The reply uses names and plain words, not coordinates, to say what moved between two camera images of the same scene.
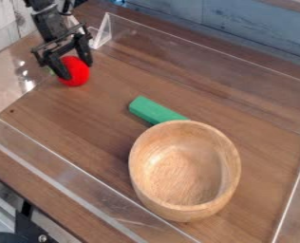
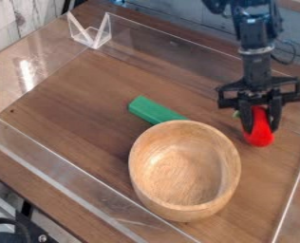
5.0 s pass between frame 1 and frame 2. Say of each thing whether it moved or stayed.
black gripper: moved
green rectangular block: stayed
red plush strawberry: moved
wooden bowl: stayed
